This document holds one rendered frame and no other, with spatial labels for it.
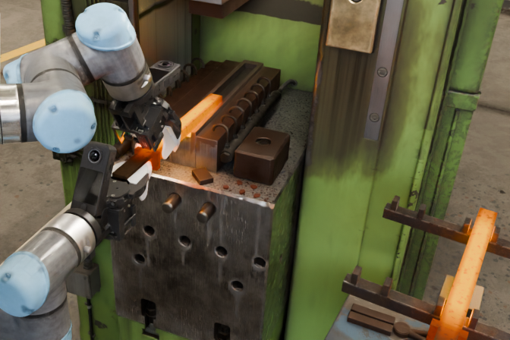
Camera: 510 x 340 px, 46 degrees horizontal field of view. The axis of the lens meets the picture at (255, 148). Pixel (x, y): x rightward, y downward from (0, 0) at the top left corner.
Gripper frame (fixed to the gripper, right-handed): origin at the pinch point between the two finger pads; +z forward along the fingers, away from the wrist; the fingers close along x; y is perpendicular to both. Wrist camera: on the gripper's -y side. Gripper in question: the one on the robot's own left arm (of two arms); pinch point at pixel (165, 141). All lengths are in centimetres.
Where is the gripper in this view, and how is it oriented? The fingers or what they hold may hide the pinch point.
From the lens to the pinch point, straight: 115.7
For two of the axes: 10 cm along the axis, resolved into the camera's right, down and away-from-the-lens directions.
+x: 9.4, 2.2, -2.7
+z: 1.1, 5.3, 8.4
